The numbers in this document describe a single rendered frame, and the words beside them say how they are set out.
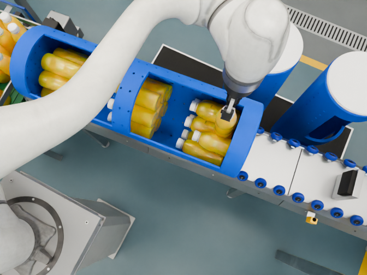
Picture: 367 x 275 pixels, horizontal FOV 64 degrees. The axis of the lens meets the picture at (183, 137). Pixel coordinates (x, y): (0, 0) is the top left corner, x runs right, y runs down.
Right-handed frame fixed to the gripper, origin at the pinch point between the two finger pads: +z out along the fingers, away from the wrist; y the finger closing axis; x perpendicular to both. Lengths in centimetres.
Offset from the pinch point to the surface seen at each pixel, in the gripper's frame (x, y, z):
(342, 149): -81, 47, 117
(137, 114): 29.8, -6.3, 19.3
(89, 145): 87, -12, 132
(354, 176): -49, 2, 24
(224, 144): -2.8, -5.5, 19.0
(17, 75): 73, -10, 13
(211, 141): 1.9, -5.9, 19.0
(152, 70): 29.1, 7.7, 11.0
